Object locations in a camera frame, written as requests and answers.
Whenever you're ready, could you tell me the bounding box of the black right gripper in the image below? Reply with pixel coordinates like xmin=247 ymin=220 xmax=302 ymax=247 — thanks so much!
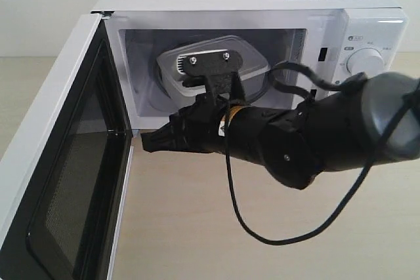
xmin=140 ymin=97 xmax=236 ymax=155

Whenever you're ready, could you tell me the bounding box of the white microwave door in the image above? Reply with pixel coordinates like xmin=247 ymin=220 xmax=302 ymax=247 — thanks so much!
xmin=1 ymin=13 xmax=133 ymax=279

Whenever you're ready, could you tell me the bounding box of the translucent plastic food container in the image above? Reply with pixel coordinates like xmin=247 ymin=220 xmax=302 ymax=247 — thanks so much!
xmin=154 ymin=35 xmax=269 ymax=108

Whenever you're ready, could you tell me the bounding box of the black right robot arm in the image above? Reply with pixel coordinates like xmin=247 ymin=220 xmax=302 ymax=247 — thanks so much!
xmin=141 ymin=72 xmax=419 ymax=190

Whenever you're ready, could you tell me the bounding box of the white microwave oven body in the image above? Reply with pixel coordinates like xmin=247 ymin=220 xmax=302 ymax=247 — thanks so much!
xmin=93 ymin=0 xmax=408 ymax=130

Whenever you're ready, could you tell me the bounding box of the glass turntable plate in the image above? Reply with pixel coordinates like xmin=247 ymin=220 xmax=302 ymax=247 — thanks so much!
xmin=148 ymin=60 xmax=270 ymax=112

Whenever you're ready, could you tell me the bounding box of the upper white control knob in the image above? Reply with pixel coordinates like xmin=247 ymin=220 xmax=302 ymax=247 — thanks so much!
xmin=346 ymin=48 xmax=385 ymax=77

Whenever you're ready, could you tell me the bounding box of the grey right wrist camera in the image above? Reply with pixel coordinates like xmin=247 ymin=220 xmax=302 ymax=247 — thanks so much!
xmin=180 ymin=50 xmax=245 ymax=105

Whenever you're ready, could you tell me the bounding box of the black camera cable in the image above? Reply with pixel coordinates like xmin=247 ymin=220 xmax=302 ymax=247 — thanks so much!
xmin=224 ymin=62 xmax=420 ymax=247

